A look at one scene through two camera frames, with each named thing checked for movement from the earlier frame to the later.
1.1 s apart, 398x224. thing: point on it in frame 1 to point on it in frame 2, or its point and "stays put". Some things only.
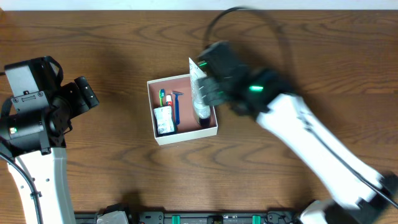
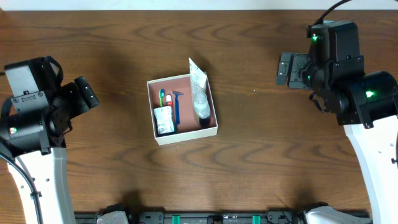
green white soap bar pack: (164, 119) stays put
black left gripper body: (86, 91) stays put
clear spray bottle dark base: (202, 111) stays put
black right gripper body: (212, 90) to (289, 70)
